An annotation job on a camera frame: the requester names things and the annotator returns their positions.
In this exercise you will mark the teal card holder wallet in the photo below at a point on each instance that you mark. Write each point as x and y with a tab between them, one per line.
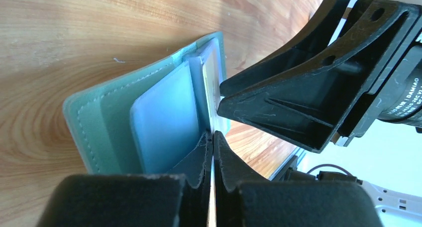
148	120

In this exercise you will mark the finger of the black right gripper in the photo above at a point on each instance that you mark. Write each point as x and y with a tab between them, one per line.
312	39
307	104

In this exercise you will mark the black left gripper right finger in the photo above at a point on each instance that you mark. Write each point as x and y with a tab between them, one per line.
244	198

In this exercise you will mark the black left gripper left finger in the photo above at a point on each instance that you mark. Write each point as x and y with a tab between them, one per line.
178	198

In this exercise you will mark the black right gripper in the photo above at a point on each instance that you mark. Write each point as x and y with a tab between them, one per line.
395	94

